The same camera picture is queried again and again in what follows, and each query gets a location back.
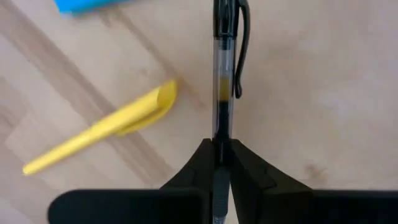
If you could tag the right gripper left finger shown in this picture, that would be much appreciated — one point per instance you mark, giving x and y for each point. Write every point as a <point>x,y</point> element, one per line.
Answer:
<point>186,199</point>

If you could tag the yellow pen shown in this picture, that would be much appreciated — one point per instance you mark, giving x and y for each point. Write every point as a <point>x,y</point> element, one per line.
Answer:
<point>124,121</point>

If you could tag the black clip pen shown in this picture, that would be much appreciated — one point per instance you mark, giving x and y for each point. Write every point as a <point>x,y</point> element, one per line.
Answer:
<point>222,118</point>

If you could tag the blue sticky note pad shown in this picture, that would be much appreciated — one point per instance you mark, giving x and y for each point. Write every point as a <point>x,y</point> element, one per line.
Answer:
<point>81,5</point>

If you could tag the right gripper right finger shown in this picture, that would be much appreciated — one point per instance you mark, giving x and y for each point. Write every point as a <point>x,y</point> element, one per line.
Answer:
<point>267,202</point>

